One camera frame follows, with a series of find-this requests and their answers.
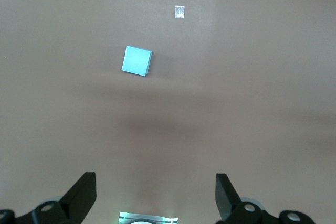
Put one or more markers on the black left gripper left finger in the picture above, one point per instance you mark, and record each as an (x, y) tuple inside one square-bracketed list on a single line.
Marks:
[(78, 200)]

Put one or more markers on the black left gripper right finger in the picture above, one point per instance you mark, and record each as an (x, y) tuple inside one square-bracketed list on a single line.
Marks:
[(228, 200)]

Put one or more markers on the small clear tape patch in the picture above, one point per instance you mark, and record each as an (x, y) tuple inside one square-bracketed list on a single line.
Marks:
[(179, 12)]

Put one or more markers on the light blue foam cube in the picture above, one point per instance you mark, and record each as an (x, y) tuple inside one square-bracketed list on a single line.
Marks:
[(136, 60)]

